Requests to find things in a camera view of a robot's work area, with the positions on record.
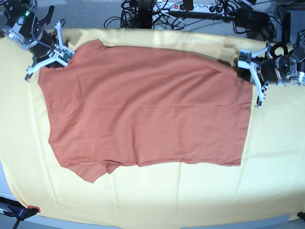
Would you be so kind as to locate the black clamp at right edge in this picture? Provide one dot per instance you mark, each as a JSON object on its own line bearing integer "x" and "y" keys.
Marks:
{"x": 301, "y": 215}

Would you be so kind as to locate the pale yellow table cloth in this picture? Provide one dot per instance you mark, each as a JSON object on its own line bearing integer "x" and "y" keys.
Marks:
{"x": 269, "y": 182}

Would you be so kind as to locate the black central stand post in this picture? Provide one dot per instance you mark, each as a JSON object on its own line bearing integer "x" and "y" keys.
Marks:
{"x": 144, "y": 15}

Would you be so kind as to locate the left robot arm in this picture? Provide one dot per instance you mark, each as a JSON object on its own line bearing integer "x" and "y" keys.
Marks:
{"x": 290, "y": 65}

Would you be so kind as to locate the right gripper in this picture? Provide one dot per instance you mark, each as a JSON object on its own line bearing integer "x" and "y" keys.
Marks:
{"x": 40, "y": 40}

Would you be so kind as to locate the black box at right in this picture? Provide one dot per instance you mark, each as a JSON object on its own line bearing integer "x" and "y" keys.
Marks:
{"x": 286, "y": 27}

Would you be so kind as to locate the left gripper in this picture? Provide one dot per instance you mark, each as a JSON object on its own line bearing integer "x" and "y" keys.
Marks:
{"x": 267, "y": 72}

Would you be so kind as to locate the blue black bar clamp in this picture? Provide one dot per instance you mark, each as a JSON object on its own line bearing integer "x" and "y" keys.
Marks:
{"x": 15, "y": 209}

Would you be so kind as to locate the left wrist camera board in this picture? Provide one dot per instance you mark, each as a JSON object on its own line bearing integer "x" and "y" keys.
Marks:
{"x": 245, "y": 56}

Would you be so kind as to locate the terracotta orange T-shirt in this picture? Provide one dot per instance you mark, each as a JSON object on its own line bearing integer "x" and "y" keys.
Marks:
{"x": 126, "y": 106}

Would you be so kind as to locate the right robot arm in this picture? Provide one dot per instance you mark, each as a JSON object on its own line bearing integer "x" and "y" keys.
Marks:
{"x": 25, "y": 29}

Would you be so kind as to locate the black power adapter brick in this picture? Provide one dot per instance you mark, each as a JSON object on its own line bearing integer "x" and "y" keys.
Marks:
{"x": 248, "y": 18}

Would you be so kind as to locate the white power strip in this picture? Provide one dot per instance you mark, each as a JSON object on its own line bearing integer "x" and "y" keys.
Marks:
{"x": 198, "y": 9}

